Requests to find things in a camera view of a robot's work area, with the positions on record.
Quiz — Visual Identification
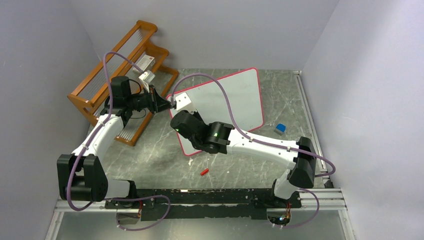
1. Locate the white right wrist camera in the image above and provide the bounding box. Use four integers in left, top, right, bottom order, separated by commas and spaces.
175, 92, 196, 113

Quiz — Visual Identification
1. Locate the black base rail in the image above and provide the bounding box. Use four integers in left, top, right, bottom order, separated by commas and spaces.
104, 188, 302, 221

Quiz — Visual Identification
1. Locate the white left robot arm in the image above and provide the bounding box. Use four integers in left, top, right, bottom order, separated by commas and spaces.
56, 76, 173, 208

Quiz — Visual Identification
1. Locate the aluminium frame rail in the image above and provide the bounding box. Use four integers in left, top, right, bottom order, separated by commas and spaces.
292, 70, 357, 240

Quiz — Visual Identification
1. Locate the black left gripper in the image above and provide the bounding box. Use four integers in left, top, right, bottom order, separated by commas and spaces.
126, 85, 172, 115

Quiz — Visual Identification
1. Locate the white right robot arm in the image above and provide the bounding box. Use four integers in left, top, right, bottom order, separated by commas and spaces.
170, 110, 317, 207

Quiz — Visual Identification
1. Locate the white red box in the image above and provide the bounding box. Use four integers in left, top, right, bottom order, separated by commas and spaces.
131, 53, 156, 74

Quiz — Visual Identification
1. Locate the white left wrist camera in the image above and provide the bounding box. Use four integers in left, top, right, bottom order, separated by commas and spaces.
138, 70, 156, 85

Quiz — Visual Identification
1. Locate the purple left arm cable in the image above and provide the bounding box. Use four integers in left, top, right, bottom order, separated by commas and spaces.
66, 51, 147, 212

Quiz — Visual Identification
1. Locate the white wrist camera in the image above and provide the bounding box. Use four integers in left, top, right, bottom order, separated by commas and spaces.
138, 70, 156, 85
175, 92, 196, 113

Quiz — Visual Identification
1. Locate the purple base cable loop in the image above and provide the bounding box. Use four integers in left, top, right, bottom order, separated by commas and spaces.
115, 194, 171, 232

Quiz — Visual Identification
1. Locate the blue eraser block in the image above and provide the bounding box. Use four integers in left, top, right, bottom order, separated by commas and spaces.
274, 123, 286, 136

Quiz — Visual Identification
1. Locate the orange wooden rack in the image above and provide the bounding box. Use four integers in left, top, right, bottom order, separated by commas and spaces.
67, 20, 179, 147

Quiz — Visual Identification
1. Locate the red marker cap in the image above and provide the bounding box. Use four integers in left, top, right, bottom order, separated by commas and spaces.
200, 168, 209, 176

